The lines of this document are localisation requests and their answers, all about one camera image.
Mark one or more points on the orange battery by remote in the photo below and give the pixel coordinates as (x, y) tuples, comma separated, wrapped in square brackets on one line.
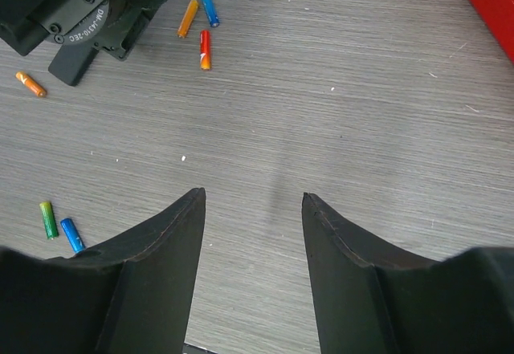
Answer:
[(31, 84)]

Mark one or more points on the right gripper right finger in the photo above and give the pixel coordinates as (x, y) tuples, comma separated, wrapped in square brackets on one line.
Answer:
[(371, 296)]

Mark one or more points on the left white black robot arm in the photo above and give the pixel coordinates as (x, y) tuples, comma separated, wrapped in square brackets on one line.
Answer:
[(26, 23)]

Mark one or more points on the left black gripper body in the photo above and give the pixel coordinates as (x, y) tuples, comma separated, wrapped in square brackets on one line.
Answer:
[(126, 21)]

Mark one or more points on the blue battery middle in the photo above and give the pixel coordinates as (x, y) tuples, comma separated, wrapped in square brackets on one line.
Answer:
[(72, 234)]

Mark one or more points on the red orange battery near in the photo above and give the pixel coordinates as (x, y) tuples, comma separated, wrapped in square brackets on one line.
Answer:
[(205, 51)]

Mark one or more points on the blue battery near remote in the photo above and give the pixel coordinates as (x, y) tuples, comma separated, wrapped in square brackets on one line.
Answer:
[(211, 12)]

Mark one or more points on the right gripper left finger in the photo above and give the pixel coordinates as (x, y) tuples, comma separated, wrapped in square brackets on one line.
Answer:
[(129, 294)]

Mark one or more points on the green battery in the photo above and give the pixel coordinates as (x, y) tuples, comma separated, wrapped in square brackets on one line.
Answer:
[(48, 220)]

